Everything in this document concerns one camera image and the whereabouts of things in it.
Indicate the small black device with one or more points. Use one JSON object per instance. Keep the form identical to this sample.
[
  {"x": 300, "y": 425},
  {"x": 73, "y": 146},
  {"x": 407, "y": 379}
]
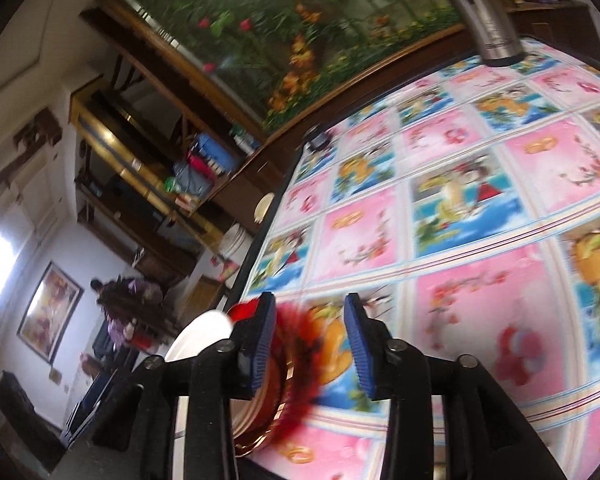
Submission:
[{"x": 319, "y": 139}]

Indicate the white plastic bucket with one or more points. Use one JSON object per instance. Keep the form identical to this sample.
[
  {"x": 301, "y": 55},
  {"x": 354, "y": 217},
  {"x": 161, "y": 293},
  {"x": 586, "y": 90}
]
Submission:
[{"x": 236, "y": 247}]

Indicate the framed wall picture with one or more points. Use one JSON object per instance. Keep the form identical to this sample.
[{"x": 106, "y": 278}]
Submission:
[{"x": 50, "y": 310}]

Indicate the stainless steel thermos jug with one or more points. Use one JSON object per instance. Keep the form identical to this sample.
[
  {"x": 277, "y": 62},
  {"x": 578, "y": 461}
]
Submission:
[{"x": 485, "y": 20}]

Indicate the artificial flower display case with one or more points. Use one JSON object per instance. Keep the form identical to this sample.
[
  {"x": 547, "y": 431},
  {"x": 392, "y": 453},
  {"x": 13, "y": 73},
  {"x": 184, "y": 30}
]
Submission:
[{"x": 280, "y": 35}]

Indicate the red thermos flask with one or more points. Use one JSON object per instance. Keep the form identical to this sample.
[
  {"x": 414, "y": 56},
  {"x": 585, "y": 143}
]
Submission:
[{"x": 202, "y": 166}]

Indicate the large red plastic plate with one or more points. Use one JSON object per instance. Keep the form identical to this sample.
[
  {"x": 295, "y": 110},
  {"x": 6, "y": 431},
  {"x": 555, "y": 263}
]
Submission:
[{"x": 295, "y": 360}]

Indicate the blue thermos flask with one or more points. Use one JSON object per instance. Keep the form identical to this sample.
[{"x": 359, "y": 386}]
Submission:
[{"x": 214, "y": 150}]

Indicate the white spray bottle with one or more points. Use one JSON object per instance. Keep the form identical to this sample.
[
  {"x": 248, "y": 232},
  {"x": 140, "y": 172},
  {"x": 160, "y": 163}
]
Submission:
[{"x": 243, "y": 140}]

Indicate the stack of cream bowls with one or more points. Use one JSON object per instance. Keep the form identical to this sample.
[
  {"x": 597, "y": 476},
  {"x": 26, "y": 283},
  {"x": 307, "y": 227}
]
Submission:
[{"x": 263, "y": 207}]

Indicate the black sofa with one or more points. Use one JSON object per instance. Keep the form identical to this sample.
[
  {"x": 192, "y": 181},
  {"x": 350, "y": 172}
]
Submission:
[{"x": 20, "y": 410}]

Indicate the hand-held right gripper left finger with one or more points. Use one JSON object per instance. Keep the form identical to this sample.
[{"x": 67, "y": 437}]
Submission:
[{"x": 260, "y": 350}]

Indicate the shallow white bowl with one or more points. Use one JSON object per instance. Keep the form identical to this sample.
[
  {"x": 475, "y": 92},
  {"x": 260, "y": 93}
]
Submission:
[{"x": 200, "y": 337}]

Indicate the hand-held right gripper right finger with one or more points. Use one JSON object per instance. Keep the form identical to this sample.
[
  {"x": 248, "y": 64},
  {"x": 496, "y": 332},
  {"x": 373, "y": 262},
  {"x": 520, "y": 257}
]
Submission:
[{"x": 361, "y": 355}]

